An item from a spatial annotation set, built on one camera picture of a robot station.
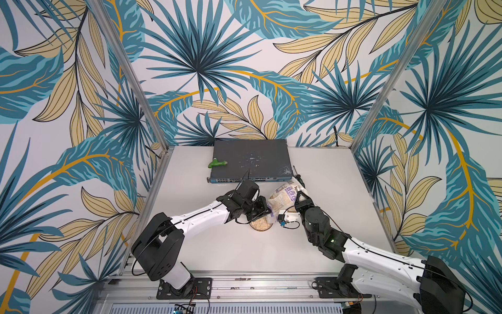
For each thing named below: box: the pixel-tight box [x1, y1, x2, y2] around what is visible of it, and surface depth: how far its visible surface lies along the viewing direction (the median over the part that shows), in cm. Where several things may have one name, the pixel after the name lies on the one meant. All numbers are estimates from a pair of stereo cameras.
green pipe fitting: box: [207, 157, 229, 169], surface depth 107 cm
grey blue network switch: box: [206, 138, 293, 184], surface depth 110 cm
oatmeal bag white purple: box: [267, 177, 308, 215], surface depth 80 cm
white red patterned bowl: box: [249, 215, 274, 232], surface depth 86 cm
